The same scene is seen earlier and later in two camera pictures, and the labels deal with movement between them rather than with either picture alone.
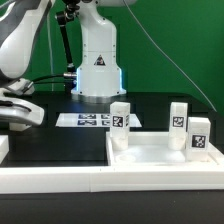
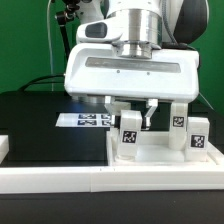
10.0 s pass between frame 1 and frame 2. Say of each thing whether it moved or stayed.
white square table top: stayed
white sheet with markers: stayed
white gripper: moved
